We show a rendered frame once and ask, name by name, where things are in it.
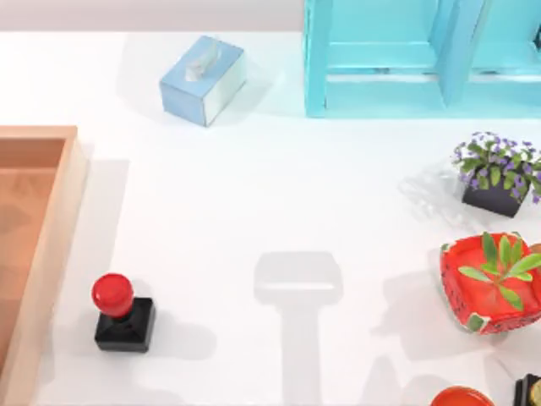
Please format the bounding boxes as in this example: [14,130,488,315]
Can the light blue tissue box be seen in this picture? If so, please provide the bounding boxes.
[159,35,248,128]

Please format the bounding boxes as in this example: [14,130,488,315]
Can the clear plastic tray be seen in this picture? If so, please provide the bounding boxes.
[399,167,468,221]

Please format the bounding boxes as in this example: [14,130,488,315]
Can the light blue rack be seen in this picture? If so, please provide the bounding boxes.
[302,0,541,120]

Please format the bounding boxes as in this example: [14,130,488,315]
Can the red and black stamp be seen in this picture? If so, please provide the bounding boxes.
[91,272,156,354]

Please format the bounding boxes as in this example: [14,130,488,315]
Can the purple flowers in black pot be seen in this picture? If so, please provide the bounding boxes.
[450,131,541,219]

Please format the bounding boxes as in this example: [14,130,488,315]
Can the red pot with green plant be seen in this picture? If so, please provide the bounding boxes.
[440,231,541,336]

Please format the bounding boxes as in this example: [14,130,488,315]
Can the salmon-coloured shallow box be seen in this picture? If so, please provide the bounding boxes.
[0,125,89,406]

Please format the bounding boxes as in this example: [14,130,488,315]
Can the red round object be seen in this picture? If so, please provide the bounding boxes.
[429,385,495,406]

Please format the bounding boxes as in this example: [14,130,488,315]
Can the black and yellow object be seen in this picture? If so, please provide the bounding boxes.
[512,373,541,406]

